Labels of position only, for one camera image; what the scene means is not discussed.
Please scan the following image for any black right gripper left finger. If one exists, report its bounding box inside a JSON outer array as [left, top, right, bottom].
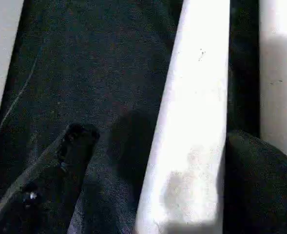
[[0, 123, 101, 234]]

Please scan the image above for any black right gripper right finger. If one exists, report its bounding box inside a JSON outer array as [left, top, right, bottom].
[[223, 129, 287, 234]]

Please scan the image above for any white plastic table leg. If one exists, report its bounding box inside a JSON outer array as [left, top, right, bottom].
[[133, 0, 231, 234], [259, 0, 287, 166]]

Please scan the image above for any black work mat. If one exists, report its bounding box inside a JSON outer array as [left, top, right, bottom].
[[0, 0, 261, 234]]

